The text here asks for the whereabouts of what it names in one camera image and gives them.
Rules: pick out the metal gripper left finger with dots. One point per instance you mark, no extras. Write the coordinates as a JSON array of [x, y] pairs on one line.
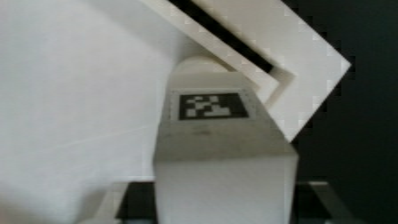
[[128, 205]]

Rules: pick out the white square table top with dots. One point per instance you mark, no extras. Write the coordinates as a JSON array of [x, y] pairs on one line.
[[87, 51]]

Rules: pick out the white workspace frame wall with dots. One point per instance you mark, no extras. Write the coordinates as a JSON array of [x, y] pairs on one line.
[[309, 65]]

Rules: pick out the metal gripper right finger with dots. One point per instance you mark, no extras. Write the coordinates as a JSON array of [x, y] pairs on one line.
[[318, 207]]

